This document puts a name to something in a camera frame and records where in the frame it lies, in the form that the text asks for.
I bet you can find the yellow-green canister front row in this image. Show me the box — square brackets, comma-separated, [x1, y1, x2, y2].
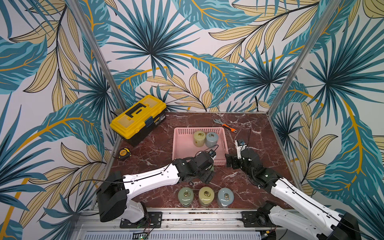
[199, 187, 215, 207]

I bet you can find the yellow-green canister row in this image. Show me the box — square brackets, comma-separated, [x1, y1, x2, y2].
[193, 131, 206, 148]
[199, 187, 215, 207]

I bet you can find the yellow-green canister back row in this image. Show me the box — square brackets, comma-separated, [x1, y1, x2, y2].
[193, 131, 206, 148]

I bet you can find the blue canister back row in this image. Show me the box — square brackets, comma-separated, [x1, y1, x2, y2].
[205, 132, 219, 148]

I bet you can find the blue canister row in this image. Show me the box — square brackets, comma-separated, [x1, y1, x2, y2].
[205, 132, 219, 148]
[217, 188, 235, 208]

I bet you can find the green canister front row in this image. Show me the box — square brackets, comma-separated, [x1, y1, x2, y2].
[178, 187, 195, 208]

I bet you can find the blue canister front row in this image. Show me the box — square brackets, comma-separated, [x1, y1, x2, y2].
[217, 188, 235, 208]

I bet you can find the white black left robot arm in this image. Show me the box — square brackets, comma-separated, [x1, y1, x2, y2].
[96, 150, 216, 224]

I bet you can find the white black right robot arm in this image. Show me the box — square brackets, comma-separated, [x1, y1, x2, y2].
[226, 147, 362, 240]

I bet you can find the pink perforated plastic basket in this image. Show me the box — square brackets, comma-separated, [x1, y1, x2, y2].
[173, 127, 229, 166]

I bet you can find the yellow black tape measure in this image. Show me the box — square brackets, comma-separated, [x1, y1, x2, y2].
[117, 148, 132, 161]

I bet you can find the yellow black plastic toolbox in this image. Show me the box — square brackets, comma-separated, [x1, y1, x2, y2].
[110, 95, 167, 147]

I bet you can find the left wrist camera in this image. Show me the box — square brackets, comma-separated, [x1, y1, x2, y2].
[205, 150, 217, 160]

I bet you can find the orange handled adjustable wrench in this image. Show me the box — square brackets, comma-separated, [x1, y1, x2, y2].
[214, 119, 238, 133]

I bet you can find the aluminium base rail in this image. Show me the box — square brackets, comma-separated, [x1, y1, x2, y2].
[68, 208, 331, 240]

